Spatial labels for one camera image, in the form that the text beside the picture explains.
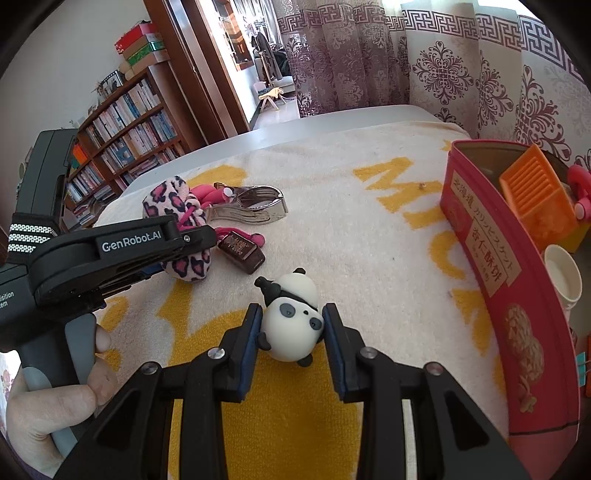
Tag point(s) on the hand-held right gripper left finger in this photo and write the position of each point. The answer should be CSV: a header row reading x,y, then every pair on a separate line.
x,y
251,341

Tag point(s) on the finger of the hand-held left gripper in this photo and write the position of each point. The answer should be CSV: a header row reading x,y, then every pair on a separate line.
x,y
134,281
198,240

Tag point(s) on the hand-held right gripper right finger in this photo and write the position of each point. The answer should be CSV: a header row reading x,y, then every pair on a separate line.
x,y
334,341

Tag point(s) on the panda figurine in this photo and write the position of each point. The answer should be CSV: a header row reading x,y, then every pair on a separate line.
x,y
288,323

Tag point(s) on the leopard print plush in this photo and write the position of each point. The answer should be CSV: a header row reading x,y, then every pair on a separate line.
x,y
180,198

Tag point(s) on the red tin container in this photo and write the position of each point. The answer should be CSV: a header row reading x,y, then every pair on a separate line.
x,y
485,258

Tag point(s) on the person's left hand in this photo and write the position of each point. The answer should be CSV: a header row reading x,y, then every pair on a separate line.
x,y
32,415

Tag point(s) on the pink plush toy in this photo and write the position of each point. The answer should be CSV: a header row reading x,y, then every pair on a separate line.
x,y
207,191

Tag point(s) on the silver metal clip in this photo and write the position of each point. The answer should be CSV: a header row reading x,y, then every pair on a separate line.
x,y
249,207

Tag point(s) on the yellow and white towel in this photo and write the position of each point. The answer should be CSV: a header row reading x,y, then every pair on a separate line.
x,y
346,221

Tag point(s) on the wooden bookshelf with books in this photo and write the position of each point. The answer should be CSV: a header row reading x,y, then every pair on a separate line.
x,y
124,134

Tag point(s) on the wooden stool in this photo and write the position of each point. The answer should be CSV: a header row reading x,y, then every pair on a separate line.
x,y
270,97

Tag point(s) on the brown cardboard box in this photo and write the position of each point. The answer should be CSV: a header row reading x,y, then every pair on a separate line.
x,y
147,63

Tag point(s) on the green box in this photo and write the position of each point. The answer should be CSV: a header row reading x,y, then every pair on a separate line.
x,y
145,51

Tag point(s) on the coat rack with coat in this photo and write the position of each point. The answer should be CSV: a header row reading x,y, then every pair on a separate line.
x,y
263,46

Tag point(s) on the red box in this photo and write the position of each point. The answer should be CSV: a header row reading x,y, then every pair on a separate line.
x,y
136,37

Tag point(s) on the sheer lace curtain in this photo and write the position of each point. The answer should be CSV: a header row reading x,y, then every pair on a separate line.
x,y
341,60

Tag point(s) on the white cup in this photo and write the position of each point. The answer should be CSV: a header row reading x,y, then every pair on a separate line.
x,y
561,277

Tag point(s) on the green binder clip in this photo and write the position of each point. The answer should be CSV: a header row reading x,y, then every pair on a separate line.
x,y
582,367

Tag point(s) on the orange ribbed toy block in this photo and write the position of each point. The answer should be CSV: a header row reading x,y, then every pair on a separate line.
x,y
535,194

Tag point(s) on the pink flamingo toy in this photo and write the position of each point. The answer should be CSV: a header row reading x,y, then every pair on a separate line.
x,y
581,189

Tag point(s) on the thick patterned curtain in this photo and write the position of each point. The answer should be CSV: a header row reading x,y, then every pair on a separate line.
x,y
485,69

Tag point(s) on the wooden door frame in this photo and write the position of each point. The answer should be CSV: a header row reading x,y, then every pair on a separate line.
x,y
194,69

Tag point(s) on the picture frame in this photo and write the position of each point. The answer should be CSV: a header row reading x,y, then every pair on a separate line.
x,y
111,81

